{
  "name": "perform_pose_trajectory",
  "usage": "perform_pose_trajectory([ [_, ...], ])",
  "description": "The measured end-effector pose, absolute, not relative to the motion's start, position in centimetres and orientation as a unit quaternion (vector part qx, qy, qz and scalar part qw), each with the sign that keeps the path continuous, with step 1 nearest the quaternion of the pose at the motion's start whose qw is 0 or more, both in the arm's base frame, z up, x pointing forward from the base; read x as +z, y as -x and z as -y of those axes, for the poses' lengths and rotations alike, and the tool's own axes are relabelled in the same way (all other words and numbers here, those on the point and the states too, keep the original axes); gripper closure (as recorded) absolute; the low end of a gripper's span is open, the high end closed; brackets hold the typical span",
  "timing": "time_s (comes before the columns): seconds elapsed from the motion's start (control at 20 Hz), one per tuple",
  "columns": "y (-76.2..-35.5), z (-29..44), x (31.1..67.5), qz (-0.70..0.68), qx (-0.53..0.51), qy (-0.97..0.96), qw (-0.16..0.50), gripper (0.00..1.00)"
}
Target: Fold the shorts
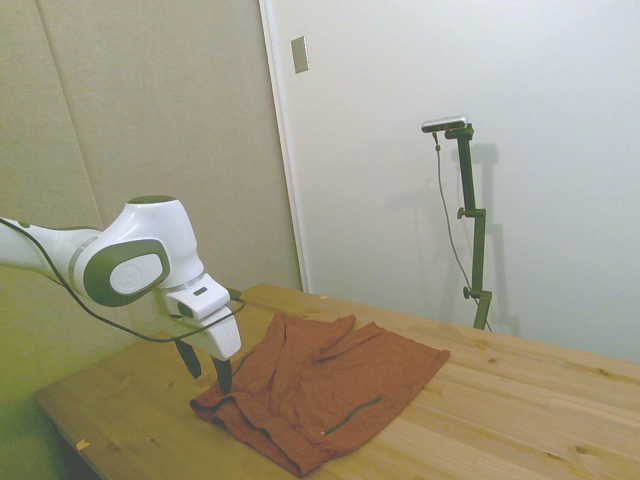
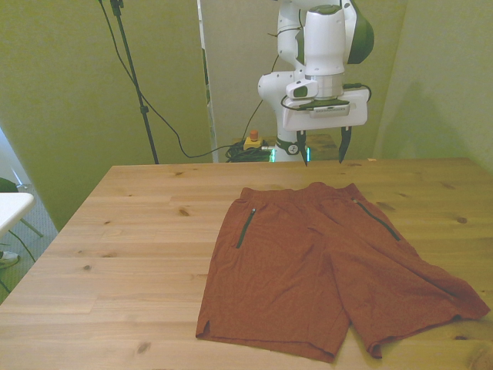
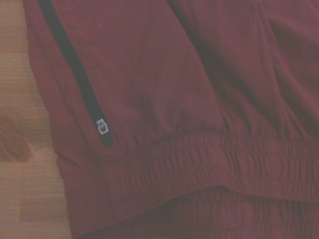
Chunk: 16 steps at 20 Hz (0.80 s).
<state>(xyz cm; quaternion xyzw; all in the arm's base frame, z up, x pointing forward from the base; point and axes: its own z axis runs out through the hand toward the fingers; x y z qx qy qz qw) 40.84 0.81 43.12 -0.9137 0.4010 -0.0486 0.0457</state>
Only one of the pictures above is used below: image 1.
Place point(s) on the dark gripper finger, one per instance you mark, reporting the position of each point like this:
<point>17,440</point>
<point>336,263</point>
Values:
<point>223,375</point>
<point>191,361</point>

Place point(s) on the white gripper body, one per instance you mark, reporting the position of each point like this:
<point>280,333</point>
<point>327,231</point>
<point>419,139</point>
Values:
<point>220,335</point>

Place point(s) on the rust orange shorts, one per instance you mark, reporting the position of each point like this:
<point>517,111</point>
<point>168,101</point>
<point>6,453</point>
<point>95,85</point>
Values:
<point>325,380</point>

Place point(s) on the small orange tape scrap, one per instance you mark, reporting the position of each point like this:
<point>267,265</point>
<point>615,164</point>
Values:
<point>82,444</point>

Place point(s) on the white door frame strip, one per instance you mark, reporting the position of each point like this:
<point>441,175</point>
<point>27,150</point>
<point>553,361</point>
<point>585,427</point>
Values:
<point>286,150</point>

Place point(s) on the dark green camera stand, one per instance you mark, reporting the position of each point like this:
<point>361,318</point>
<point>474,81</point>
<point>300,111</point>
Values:
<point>477,240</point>

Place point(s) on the grey wall switch plate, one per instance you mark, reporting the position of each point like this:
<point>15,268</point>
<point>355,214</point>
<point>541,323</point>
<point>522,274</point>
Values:
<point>300,55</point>

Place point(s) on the silver exterior camera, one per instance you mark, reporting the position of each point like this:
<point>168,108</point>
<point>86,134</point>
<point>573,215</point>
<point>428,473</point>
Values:
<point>445,123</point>

